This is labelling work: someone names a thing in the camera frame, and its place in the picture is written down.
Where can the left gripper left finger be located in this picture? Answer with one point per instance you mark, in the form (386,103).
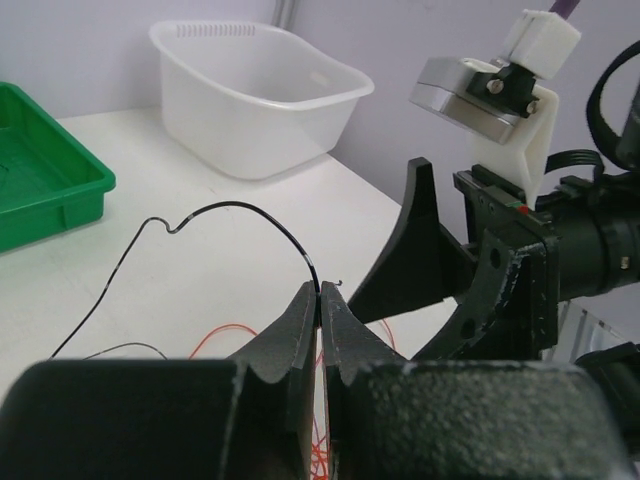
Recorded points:
(247,416)

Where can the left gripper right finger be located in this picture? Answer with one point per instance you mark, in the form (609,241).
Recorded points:
(391,418)

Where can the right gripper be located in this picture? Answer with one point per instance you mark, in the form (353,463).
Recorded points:
(510,311)

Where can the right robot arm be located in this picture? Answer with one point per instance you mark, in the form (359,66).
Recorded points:
(598,217)

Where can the white plastic tub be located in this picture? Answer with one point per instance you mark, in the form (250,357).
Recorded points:
(252,100)

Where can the green plastic tray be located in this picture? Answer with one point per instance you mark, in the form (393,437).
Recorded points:
(50,182)

